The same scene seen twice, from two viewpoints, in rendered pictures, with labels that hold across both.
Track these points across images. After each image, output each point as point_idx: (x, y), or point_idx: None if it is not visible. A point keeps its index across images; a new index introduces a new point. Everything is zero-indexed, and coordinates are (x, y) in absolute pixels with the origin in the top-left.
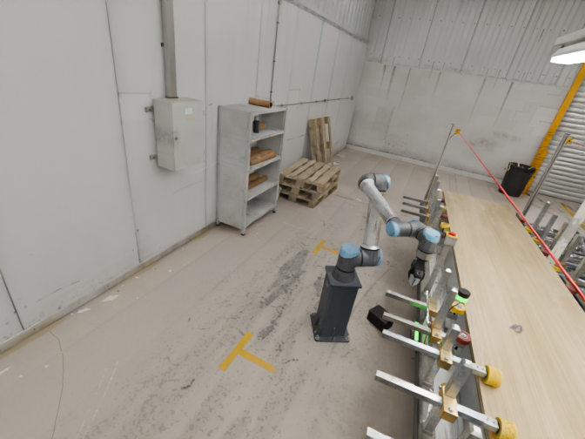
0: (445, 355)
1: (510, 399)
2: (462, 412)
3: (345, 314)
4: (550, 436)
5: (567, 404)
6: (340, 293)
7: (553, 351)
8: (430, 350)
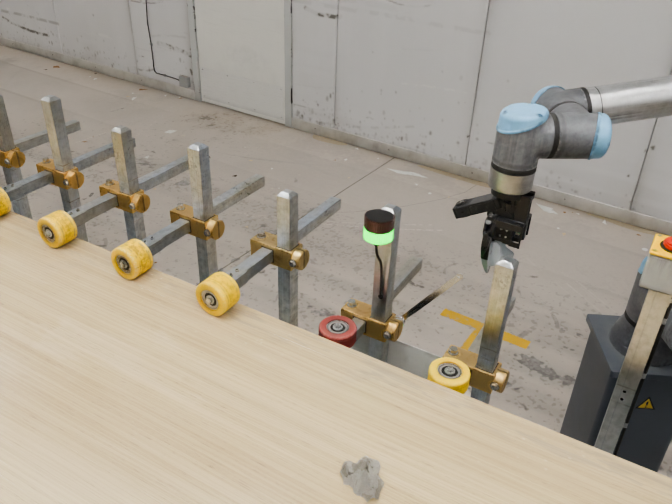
0: (268, 237)
1: (176, 321)
2: (174, 222)
3: (582, 436)
4: (96, 333)
5: (122, 411)
6: (593, 357)
7: None
8: None
